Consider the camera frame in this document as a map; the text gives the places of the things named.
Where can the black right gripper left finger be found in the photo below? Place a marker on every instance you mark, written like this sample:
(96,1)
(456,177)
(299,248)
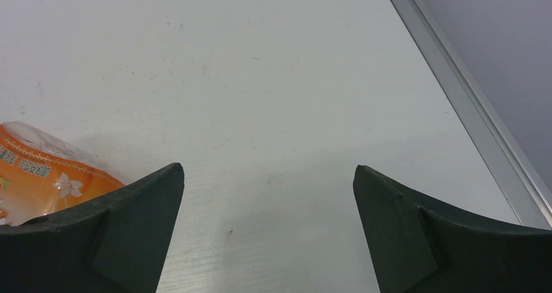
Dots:
(117,242)

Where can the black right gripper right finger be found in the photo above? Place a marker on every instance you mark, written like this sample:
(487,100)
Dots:
(420,244)

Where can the orange label plastic bottle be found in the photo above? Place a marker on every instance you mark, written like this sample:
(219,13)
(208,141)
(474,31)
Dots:
(42,174)

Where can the aluminium table edge rail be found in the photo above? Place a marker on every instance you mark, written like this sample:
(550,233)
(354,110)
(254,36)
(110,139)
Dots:
(520,184)

